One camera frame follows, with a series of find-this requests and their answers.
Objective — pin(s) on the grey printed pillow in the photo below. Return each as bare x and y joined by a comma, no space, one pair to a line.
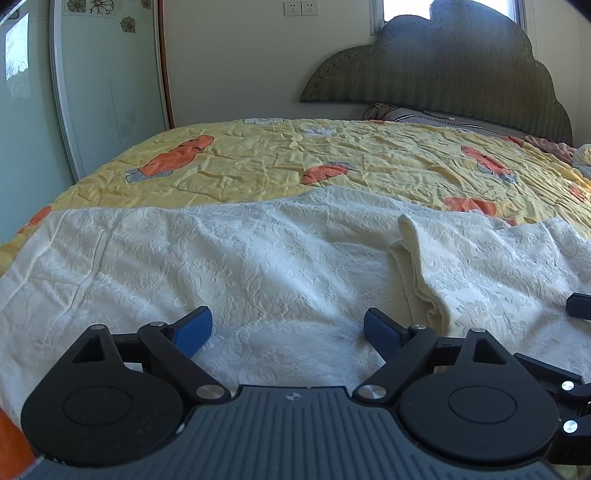
415,115

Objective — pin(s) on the white textured blanket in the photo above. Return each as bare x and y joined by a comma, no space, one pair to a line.
277,277

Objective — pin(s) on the yellow carrot print quilt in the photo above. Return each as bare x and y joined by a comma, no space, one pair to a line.
277,157

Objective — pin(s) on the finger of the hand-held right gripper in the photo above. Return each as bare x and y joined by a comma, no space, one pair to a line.
575,406
581,306

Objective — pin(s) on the cream printed cloth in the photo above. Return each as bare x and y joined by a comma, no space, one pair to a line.
584,159

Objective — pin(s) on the brown wooden wardrobe trim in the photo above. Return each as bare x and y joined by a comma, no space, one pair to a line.
165,69

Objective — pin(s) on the window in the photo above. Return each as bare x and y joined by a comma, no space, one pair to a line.
401,9

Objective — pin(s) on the green padded headboard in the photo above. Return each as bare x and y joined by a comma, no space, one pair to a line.
438,69

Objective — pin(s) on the plain frosted glass wardrobe door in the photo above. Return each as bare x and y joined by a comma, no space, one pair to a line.
27,138

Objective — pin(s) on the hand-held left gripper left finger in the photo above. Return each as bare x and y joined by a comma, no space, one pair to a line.
193,330

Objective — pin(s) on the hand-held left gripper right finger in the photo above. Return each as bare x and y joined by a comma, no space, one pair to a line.
382,330

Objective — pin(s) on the pink cloth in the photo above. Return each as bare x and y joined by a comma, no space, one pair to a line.
549,147

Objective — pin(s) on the white wall socket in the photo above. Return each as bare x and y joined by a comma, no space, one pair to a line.
309,7
292,7

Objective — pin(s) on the flower print glass wardrobe door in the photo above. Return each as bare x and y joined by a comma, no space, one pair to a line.
111,92

